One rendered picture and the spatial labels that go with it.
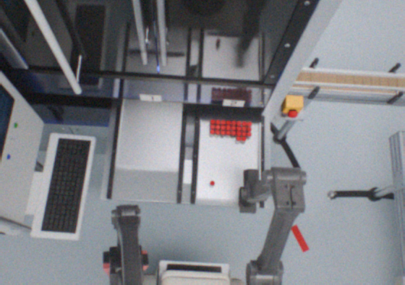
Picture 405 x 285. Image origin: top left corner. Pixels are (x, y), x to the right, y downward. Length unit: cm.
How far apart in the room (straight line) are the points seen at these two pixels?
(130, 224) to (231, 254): 148
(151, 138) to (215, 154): 28
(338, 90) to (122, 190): 103
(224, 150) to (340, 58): 156
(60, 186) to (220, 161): 68
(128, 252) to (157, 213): 151
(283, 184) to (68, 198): 104
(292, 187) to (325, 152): 177
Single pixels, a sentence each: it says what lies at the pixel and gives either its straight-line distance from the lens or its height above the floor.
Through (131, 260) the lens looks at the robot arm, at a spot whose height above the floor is 150.
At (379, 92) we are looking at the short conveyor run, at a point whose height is 93.
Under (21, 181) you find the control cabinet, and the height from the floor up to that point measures 93.
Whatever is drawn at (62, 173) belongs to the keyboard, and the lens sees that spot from 200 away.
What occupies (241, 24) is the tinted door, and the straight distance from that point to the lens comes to 134.
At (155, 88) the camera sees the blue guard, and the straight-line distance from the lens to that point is 175.
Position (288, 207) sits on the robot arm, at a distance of 119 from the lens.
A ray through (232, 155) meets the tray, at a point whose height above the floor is 88.
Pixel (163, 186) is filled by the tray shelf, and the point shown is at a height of 88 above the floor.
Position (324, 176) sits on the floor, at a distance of 293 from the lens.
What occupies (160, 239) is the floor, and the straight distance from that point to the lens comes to 273.
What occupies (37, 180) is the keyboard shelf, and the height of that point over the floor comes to 80.
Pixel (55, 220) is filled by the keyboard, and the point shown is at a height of 83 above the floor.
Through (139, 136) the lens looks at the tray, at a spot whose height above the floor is 88.
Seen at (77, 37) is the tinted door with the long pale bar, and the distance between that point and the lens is 150.
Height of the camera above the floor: 271
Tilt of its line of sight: 71 degrees down
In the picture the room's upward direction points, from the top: 10 degrees clockwise
